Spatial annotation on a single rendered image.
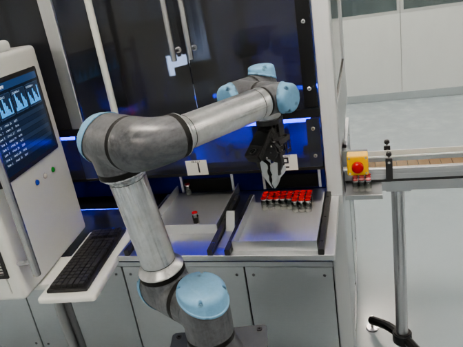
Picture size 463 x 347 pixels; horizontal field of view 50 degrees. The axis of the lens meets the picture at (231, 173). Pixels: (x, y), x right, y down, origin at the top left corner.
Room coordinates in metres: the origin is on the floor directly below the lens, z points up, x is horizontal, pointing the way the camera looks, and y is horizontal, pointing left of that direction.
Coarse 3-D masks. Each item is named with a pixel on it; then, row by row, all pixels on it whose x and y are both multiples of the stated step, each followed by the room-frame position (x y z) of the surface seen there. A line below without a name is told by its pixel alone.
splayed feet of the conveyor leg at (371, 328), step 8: (368, 320) 1.92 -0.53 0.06; (376, 320) 1.86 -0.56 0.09; (384, 320) 1.83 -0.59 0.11; (368, 328) 1.91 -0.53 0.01; (376, 328) 1.90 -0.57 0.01; (384, 328) 1.80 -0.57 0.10; (392, 328) 1.75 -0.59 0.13; (408, 328) 1.72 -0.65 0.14; (400, 336) 1.68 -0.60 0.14; (408, 336) 1.68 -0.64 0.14; (400, 344) 1.68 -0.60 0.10; (408, 344) 1.65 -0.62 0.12; (416, 344) 1.64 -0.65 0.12
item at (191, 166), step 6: (186, 162) 1.77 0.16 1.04; (192, 162) 1.76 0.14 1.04; (198, 162) 1.75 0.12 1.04; (204, 162) 1.75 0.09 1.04; (186, 168) 1.77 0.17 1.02; (192, 168) 1.76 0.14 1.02; (204, 168) 1.75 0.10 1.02; (192, 174) 1.76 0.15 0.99; (198, 174) 1.76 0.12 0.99; (204, 174) 1.75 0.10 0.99
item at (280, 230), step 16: (256, 208) 1.61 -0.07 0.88; (320, 208) 1.47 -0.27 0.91; (240, 224) 1.45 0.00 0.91; (256, 224) 1.49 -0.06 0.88; (272, 224) 1.47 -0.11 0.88; (288, 224) 1.45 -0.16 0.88; (304, 224) 1.43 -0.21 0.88; (320, 224) 1.39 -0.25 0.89; (240, 240) 1.34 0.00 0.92; (256, 240) 1.32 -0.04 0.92; (272, 240) 1.30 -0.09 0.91; (288, 240) 1.29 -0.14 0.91; (304, 240) 1.27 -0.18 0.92
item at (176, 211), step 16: (176, 192) 1.85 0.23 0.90; (208, 192) 1.83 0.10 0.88; (224, 192) 1.80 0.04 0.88; (160, 208) 1.68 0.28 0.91; (176, 208) 1.73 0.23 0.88; (192, 208) 1.70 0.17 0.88; (208, 208) 1.68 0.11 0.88; (224, 208) 1.59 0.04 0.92; (176, 224) 1.52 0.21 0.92; (192, 224) 1.50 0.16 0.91; (208, 224) 1.48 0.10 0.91
